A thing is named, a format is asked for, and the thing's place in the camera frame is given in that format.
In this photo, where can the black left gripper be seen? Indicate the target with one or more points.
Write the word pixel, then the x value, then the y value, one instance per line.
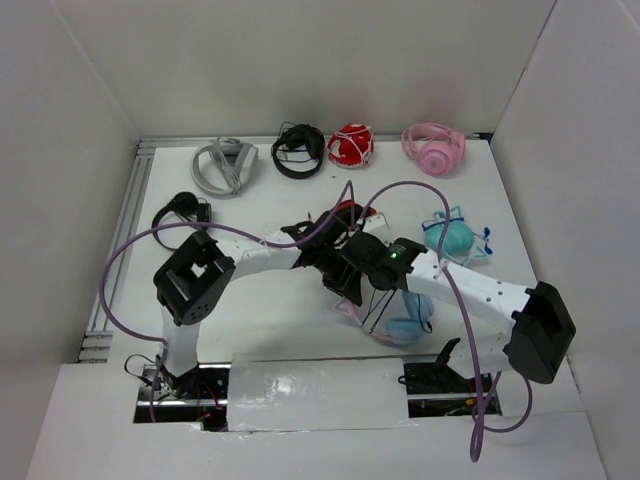
pixel 347 283

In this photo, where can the pink blue cat ear headphones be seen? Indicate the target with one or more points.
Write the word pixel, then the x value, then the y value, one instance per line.
pixel 401 331

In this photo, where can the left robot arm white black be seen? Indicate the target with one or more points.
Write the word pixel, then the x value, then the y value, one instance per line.
pixel 191 282

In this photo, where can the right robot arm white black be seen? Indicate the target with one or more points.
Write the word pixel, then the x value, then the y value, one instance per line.
pixel 533 326

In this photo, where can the red black headphones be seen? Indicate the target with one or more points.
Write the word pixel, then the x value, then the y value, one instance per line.
pixel 349 212

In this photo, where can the teal cat ear headphones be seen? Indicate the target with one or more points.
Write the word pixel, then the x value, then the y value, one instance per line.
pixel 460 244

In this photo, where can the red white wrapped headphones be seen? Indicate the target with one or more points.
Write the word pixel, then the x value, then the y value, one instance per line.
pixel 351 147

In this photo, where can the black headphones back row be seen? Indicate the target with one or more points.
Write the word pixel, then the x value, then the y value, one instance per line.
pixel 298 143

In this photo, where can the pink round headphones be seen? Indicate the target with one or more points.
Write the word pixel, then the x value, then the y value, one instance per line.
pixel 437 149

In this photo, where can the grey white headphones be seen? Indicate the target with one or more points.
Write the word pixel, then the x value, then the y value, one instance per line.
pixel 233 158

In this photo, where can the black small headphones left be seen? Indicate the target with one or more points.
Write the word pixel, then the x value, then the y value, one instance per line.
pixel 187 207

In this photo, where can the shiny white cover plate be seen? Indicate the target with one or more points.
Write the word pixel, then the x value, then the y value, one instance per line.
pixel 288 396

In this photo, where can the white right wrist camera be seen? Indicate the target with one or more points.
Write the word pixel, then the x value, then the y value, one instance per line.
pixel 377 226

